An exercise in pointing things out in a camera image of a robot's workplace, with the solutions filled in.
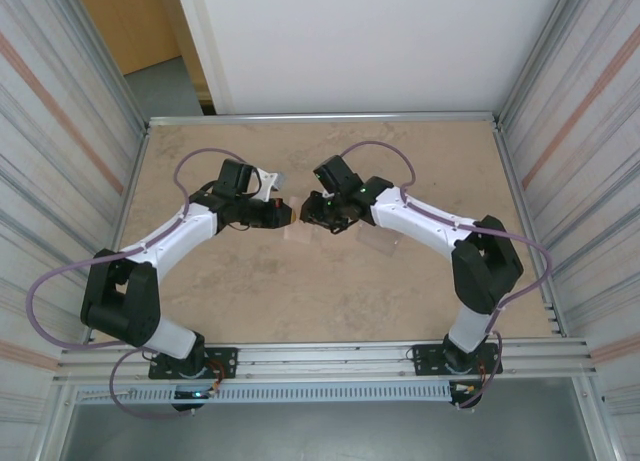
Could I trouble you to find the beige card wallet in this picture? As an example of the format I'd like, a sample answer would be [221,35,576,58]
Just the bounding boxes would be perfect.
[277,195,321,245]

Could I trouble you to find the clear acrylic tiered card stand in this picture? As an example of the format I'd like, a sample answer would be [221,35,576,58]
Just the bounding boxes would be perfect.
[355,230,402,258]

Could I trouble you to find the black controller board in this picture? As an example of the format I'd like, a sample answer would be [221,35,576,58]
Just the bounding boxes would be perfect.
[449,380,485,412]
[172,388,217,413]

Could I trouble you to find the wooden door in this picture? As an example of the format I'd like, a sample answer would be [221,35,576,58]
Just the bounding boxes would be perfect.
[72,0,184,76]

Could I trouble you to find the aluminium table edge rail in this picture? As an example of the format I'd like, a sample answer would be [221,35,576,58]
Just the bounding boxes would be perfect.
[492,123,565,340]
[85,123,151,345]
[146,111,503,128]

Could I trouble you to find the wide aluminium mounting rail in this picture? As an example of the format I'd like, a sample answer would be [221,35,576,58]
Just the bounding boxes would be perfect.
[57,336,599,385]

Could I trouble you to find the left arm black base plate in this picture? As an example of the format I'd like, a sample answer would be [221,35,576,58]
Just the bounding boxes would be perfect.
[148,347,239,381]

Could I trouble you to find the grey slotted cable duct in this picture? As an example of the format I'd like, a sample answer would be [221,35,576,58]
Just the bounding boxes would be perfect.
[74,383,454,405]

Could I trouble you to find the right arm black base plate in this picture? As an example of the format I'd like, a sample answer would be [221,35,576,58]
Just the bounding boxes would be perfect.
[407,343,501,378]

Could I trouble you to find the aluminium frame upright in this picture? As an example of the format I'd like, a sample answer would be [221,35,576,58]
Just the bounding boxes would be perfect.
[59,0,151,132]
[498,0,591,127]

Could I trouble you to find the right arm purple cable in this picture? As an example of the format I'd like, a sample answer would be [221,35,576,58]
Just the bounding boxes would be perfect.
[343,140,552,411]

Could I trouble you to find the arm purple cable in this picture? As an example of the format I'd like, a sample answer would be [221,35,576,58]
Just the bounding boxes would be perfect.
[26,148,247,421]
[343,140,552,411]

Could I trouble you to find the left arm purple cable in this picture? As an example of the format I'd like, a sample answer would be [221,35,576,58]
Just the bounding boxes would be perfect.
[26,148,247,421]

